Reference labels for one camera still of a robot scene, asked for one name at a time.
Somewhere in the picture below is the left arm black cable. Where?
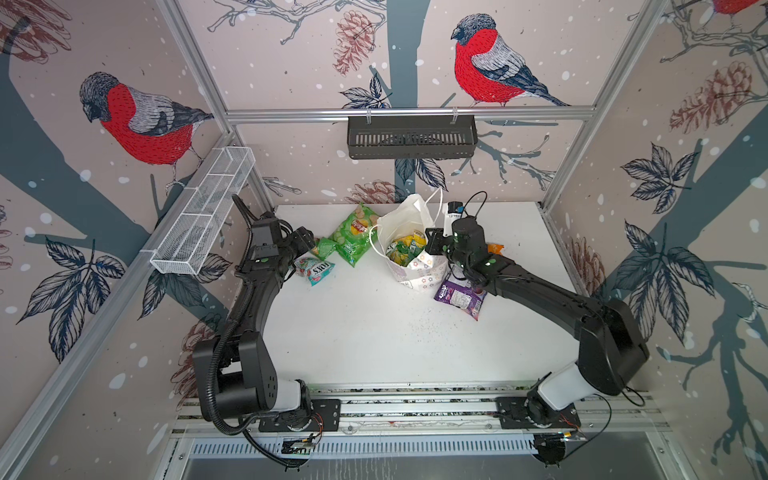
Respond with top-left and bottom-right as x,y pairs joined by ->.
200,193 -> 313,470

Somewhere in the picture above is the green corn snack packet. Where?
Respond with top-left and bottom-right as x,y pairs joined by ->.
310,238 -> 337,261

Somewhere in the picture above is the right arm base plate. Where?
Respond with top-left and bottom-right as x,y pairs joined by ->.
494,396 -> 581,430

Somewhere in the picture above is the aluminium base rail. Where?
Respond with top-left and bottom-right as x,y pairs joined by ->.
173,383 -> 661,438

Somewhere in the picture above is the white printed paper bag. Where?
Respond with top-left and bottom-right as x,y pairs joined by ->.
368,188 -> 448,293

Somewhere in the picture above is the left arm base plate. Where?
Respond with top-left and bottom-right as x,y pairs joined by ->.
258,399 -> 341,434

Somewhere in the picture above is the teal red candy packet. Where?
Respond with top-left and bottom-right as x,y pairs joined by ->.
294,256 -> 335,286

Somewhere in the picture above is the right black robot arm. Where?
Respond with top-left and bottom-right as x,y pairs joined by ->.
426,217 -> 649,425

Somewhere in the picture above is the purple snack packet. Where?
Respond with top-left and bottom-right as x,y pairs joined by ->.
434,277 -> 487,321

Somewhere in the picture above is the horizontal aluminium frame bar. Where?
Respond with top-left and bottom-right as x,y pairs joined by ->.
225,106 -> 596,125

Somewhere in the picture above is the green Lays chips packet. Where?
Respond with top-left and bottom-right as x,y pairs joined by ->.
331,203 -> 380,267

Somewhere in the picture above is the orange chips packet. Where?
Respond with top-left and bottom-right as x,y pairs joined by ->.
487,243 -> 504,255

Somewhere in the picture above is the black hanging wire basket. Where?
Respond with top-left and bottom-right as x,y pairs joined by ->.
347,115 -> 478,160

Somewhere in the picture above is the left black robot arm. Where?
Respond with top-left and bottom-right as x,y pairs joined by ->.
192,214 -> 314,435

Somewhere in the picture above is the green fruit candy packet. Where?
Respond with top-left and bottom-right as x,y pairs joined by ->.
385,230 -> 427,267

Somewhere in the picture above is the white mesh wall shelf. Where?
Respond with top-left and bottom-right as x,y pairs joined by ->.
150,146 -> 255,275

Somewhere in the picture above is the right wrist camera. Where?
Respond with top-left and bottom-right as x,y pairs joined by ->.
443,201 -> 464,237

